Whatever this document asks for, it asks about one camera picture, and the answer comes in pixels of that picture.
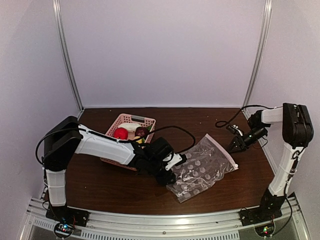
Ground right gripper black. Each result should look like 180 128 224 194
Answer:
226 126 267 154

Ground clear zip top bag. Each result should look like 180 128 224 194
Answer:
166 134 239 203

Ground yellow toy fruit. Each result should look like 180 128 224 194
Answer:
133 135 146 144

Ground dark purple toy fruit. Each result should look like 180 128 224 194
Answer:
134 126 149 137

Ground red toy fruit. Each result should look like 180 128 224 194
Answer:
113 127 129 140

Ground pink plastic basket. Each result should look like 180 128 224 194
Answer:
100 113 156 171

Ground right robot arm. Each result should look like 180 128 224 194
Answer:
224 102 314 221

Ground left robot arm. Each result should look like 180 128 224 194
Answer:
42 116 182 222

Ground white toy vegetable rear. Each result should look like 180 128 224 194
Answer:
118 122 142 133

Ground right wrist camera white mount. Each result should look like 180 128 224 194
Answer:
226 124 244 137

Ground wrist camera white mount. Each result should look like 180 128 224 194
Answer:
162 153 187 171
226 124 244 137

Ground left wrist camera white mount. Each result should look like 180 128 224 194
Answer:
162 153 187 171

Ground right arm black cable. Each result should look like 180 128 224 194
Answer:
215 104 276 128

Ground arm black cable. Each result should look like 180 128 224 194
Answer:
215 104 276 128
34 124 196 165

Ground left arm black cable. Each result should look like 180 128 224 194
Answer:
34 124 196 165

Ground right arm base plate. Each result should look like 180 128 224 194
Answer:
238 207 283 226

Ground front aluminium rail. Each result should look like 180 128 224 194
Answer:
17 197 311 240

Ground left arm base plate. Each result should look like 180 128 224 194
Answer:
45 206 90 227

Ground left aluminium frame post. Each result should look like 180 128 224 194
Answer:
52 0 84 112

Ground aluminium frame post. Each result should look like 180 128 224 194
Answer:
52 0 84 112
242 0 273 107

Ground right aluminium frame post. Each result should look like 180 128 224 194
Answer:
242 0 273 107

